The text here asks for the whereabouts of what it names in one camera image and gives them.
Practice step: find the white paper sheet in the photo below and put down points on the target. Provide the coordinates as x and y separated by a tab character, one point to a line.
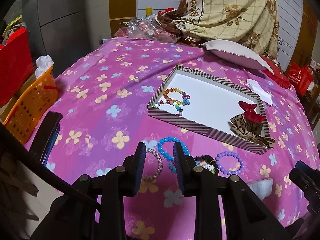
257	89

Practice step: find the orange plastic basket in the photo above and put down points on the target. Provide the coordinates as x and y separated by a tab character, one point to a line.
31	105

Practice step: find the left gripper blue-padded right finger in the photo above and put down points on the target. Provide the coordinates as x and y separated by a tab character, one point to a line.
184	165

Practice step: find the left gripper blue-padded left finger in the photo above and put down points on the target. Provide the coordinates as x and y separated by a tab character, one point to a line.
136	169

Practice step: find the grey refrigerator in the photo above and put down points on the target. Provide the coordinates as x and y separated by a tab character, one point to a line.
56	28

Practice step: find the pale pink pillow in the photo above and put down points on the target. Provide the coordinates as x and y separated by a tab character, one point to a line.
237	54

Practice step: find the black flower scrunchie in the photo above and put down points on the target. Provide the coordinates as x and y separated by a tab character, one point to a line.
207	162

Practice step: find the striped tray white inside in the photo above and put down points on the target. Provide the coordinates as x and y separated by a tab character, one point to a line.
214	101

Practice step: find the purple floral bedsheet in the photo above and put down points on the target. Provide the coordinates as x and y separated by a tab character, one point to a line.
104	106

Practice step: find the red gift bag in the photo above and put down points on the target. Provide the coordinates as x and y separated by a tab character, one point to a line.
300	78

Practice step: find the red satin bow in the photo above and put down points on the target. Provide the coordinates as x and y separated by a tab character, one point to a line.
250	114

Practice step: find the cream floral quilt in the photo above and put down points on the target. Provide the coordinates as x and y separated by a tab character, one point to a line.
251	23

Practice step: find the clear plastic bag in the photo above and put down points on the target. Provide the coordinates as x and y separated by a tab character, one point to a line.
149	28

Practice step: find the red cushion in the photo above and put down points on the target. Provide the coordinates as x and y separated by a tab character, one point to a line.
277	75

